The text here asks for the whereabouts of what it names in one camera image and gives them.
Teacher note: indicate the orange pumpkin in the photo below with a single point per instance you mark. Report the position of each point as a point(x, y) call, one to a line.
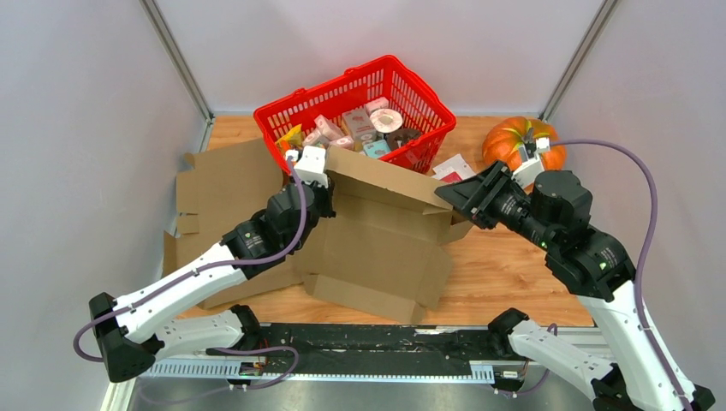
point(503, 141)

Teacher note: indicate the right aluminium frame post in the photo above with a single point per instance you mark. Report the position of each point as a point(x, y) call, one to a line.
point(595, 28)

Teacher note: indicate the teal small box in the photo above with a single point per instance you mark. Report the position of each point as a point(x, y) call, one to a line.
point(376, 149)

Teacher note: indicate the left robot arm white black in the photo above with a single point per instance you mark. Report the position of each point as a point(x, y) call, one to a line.
point(135, 331)

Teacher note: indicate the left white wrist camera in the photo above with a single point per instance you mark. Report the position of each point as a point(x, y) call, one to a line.
point(309, 164)

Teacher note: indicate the red plastic shopping basket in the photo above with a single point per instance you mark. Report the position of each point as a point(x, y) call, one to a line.
point(386, 76)

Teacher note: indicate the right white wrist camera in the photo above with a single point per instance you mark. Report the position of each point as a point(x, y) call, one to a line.
point(531, 153)

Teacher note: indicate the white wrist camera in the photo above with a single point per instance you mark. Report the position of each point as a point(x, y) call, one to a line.
point(309, 164)
point(531, 153)

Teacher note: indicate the brown cardboard box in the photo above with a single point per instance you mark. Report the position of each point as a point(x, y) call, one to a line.
point(383, 251)

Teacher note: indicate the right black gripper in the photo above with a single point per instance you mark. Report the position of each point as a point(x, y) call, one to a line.
point(475, 193)

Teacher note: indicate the flat brown cardboard sheet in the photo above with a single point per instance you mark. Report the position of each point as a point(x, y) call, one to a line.
point(222, 188)

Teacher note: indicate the yellow snack packet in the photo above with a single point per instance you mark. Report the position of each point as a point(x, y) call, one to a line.
point(292, 140)

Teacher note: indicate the white slotted cable duct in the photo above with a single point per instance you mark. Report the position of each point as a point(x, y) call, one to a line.
point(476, 373)

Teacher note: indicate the pink white round roll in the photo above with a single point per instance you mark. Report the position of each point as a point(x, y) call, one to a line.
point(386, 121)

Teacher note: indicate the red white paper packet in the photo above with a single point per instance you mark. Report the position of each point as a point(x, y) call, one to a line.
point(454, 169)

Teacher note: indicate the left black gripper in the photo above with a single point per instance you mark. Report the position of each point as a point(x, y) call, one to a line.
point(327, 193)

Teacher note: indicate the dark brown round item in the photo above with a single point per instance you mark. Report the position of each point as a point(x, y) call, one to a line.
point(401, 137)

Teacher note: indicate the aluminium frame post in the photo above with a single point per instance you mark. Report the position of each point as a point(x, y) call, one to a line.
point(595, 28)
point(167, 38)

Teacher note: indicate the left aluminium frame post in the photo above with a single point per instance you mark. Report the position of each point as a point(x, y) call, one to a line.
point(167, 38)

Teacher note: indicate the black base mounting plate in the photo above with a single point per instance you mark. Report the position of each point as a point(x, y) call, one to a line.
point(382, 348)

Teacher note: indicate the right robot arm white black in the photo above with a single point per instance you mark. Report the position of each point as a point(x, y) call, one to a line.
point(595, 267)

